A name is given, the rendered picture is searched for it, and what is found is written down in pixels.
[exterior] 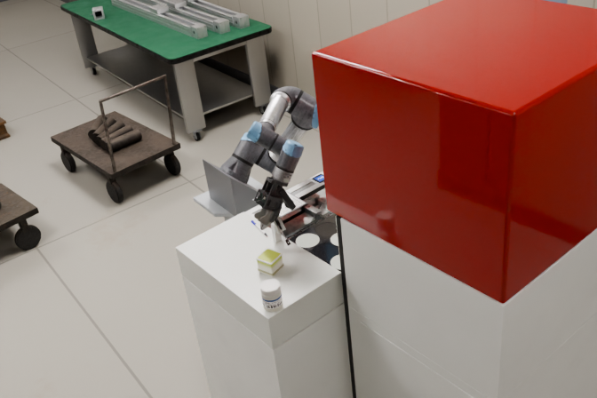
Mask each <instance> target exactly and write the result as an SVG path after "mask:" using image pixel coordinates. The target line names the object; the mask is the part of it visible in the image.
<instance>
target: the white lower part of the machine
mask: <svg viewBox="0 0 597 398"><path fill-rule="evenodd" d="M344 308H345V318H346V336H347V346H348V356H349V366H350V375H351V385H352V395H353V398H488V397H486V396H485V395H483V394H481V393H480V392H478V391H477V390H475V389H474V388H472V387H471V386H469V385H468V384H467V383H465V382H464V381H462V380H460V379H459V378H457V377H455V376H454V375H452V374H451V373H449V372H448V371H446V370H445V369H444V368H442V367H441V366H439V365H438V364H436V363H435V362H433V361H431V360H430V359H428V358H427V357H425V356H424V355H422V354H421V353H420V352H418V351H417V350H415V349H413V348H412V347H410V346H408V345H407V344H405V343H404V342H402V341H401V340H399V339H398V338H397V337H395V336H394V335H392V334H391V333H389V332H388V331H386V330H384V329H383V328H381V327H380V326H378V325H377V324H375V323H374V322H373V321H371V320H370V319H368V318H367V317H365V316H363V315H362V314H360V313H358V312H357V311H355V310H354V309H353V308H351V307H350V306H348V305H346V304H345V303H344ZM506 398H597V313H595V314H594V315H593V316H592V317H591V318H590V319H589V320H588V321H587V322H586V323H585V324H584V325H582V326H581V327H580V328H579V329H578V330H577V331H576V332H575V333H574V334H573V335H572V336H571V337H570V338H568V339H567V340H566V341H565V342H564V343H563V344H562V345H561V346H560V347H559V348H558V349H556V350H555V351H554V352H553V353H552V354H551V355H550V356H549V357H548V358H547V359H546V360H545V361H544V362H542V363H541V364H540V365H539V366H538V367H537V368H536V369H535V370H534V371H533V372H532V373H531V374H529V375H528V376H527V377H526V378H525V379H524V380H523V381H522V382H521V383H520V384H519V385H518V386H517V387H516V388H515V389H514V390H513V391H512V392H511V393H510V394H509V395H508V396H507V397H506Z"/></svg>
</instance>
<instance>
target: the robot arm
mask: <svg viewBox="0 0 597 398"><path fill-rule="evenodd" d="M285 111H286V112H288V113H289V114H291V121H290V123H289V124H288V126H287V127H286V129H285V130H284V132H283V134H282V136H281V135H279V134H278V133H276V132H275V130H276V128H277V126H278V124H279V123H280V121H281V119H282V117H283V114H284V112H285ZM318 125H319V123H318V115H317V106H316V98H314V97H312V96H311V95H309V94H307V93H306V92H303V91H302V90H300V89H299V88H297V87H293V86H284V87H281V88H279V89H277V90H275V91H274V92H273V93H272V95H271V96H270V98H269V104H268V106H267V109H266V111H265V112H264V114H263V116H262V117H261V119H260V120H259V122H256V121H255V122H253V124H252V126H251V127H250V129H249V131H248V132H245V133H244V135H243V136H242V138H241V140H240V141H239V143H238V145H237V147H236V148H235V151H234V152H233V154H232V155H231V156H230V158H228V159H227V160H226V161H225V162H224V163H223V164H222V165H221V166H220V169H221V170H222V171H223V172H225V173H227V174H228V175H230V176H232V177H234V178H235V179H238V180H240V181H241V182H243V183H245V184H247V183H248V181H249V178H250V174H251V168H252V166H253V165H254V164H256V165H257V166H259V167H261V168H262V169H264V170H266V171H268V172H270V173H271V174H272V176H271V177H267V178H266V181H265V183H264V185H263V187H262V189H260V188H259V190H258V192H257V194H256V196H255V199H254V201H256V203H257V204H258V205H260V206H261V207H262V209H261V211H259V212H256V213H255V215H254V218H255V219H258V220H259V222H260V229H261V230H264V229H266V228H267V227H269V226H270V225H271V224H272V223H273V222H274V221H275V220H276V219H277V218H278V216H279V214H280V211H281V208H282V206H283V203H284V205H285V207H287V208H289V209H291V210H294V209H295V208H296V205H295V204H294V202H293V201H292V200H291V198H290V197H289V196H288V194H287V193H286V191H285V190H284V188H283V187H287V186H288V184H289V182H290V181H291V177H292V175H293V173H294V171H295V169H296V167H297V165H298V162H299V159H300V157H301V156H302V152H303V150H304V147H303V146H302V145H301V144H299V141H300V140H301V139H302V137H303V136H304V134H305V133H306V131H310V130H312V129H313V128H314V129H317V127H318ZM258 193H259V196H258V198H257V195H258ZM271 210H272V211H271Z"/></svg>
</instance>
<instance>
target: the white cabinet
mask: <svg viewBox="0 0 597 398"><path fill-rule="evenodd" d="M182 278H183V282H184V285H185V289H186V293H187V299H188V304H189V307H190V311H191V315H192V318H193V322H194V326H195V333H196V336H197V340H198V344H199V347H200V352H201V356H202V359H203V366H204V369H205V374H206V378H207V381H208V385H209V388H210V392H211V398H353V395H352V385H351V375H350V366H349V356H348V346H347V336H346V318H345V308H344V302H343V303H342V304H340V305H339V306H337V307H335V308H334V309H332V310H331V311H329V313H327V314H326V315H324V316H323V317H321V318H320V319H318V320H317V321H315V322H313V323H312V324H310V325H309V326H307V327H306V328H305V329H303V330H302V331H300V332H299V333H297V334H296V335H294V336H293V337H291V338H289V339H288V340H286V341H285V342H284V343H282V344H281V345H279V346H278V347H277V348H275V349H272V348H271V347H270V346H268V345H267V344H266V343H265V342H263V341H262V340H261V339H260V338H258V337H257V336H256V335H255V334H253V333H252V332H251V331H250V330H248V329H247V328H246V327H245V326H243V325H242V324H241V323H240V322H238V321H237V320H236V319H235V318H234V317H233V316H232V315H230V314H229V313H228V312H227V311H226V310H224V309H223V308H222V307H221V306H219V305H218V304H217V303H216V302H214V301H213V300H212V299H211V298H209V297H208V296H207V295H206V294H204V293H203V292H202V291H200V290H199V289H198V288H197V287H196V286H194V285H193V284H192V283H191V282H190V281H189V280H188V279H186V278H185V277H184V276H182Z"/></svg>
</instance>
